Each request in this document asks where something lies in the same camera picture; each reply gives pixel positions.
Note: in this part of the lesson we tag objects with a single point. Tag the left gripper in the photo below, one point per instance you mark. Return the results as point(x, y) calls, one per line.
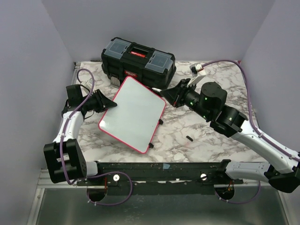
point(104, 102)

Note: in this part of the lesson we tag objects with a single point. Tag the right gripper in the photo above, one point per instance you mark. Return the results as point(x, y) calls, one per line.
point(174, 95)

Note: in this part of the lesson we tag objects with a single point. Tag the pink framed whiteboard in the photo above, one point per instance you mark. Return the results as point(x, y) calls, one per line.
point(135, 119)

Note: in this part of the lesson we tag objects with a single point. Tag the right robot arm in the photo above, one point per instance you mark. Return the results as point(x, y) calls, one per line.
point(282, 166)

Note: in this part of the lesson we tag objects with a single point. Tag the black plastic toolbox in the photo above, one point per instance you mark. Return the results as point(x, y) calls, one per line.
point(151, 67)

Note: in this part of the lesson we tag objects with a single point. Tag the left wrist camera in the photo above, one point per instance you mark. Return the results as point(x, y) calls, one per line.
point(88, 84)

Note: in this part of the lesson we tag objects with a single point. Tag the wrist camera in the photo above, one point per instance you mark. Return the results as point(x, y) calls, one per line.
point(88, 84)
point(198, 73)

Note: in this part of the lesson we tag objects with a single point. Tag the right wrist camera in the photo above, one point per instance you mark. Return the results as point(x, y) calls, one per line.
point(198, 73)

